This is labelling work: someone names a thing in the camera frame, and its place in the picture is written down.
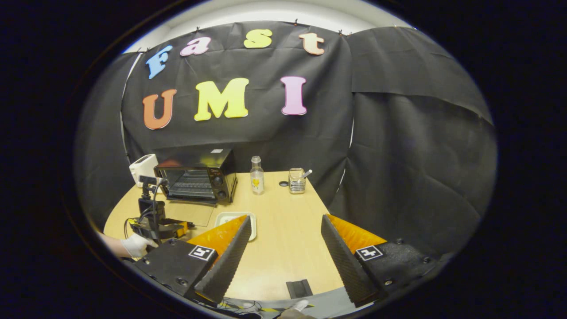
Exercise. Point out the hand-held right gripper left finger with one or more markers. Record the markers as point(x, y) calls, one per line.
point(221, 270)

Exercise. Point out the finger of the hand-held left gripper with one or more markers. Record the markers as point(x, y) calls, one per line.
point(184, 229)

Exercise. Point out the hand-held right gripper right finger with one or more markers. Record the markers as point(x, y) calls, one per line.
point(350, 266)

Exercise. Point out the white rectangular plate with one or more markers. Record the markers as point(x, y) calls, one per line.
point(226, 217)

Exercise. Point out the black electric oven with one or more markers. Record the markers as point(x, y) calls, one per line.
point(219, 168)

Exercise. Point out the white toaster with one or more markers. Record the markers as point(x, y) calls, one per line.
point(144, 168)

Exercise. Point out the clear glass bottle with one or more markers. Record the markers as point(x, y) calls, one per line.
point(257, 179)

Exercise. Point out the striped straw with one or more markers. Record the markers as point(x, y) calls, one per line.
point(307, 173)

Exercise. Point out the black backdrop cloth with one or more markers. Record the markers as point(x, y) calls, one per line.
point(398, 155)

